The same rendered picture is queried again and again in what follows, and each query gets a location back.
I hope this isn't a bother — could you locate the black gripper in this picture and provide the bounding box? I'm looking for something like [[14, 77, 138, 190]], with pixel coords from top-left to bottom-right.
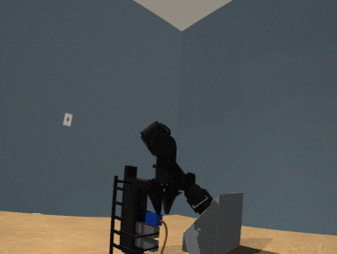
[[134, 161, 188, 215]]

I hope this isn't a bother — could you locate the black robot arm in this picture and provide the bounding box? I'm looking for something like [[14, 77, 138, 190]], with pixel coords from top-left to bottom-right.
[[140, 121, 213, 214]]

